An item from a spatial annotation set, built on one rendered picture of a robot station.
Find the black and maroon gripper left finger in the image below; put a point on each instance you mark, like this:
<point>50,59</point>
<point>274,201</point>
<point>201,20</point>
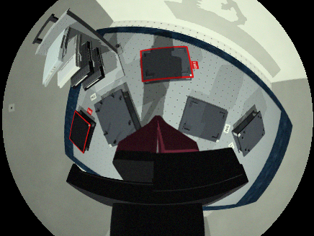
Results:
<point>144,139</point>

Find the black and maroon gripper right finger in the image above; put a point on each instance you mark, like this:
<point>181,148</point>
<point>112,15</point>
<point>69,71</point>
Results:
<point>170,140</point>

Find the grey shelf rack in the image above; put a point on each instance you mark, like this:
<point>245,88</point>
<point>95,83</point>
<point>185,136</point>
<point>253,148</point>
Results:
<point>110,59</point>

